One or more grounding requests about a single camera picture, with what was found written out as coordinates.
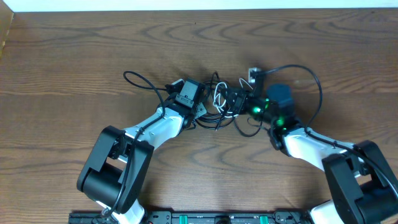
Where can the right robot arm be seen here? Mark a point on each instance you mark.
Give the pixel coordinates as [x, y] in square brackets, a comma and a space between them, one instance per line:
[363, 187]

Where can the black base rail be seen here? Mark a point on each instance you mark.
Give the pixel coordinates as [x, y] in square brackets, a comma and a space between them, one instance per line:
[168, 217]

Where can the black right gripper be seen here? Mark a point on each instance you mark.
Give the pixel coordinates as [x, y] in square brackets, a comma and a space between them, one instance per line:
[237, 106]

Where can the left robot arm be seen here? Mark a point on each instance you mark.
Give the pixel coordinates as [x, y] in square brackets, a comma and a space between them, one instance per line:
[114, 172]

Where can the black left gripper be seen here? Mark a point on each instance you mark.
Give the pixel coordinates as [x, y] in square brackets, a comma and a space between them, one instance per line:
[203, 109]

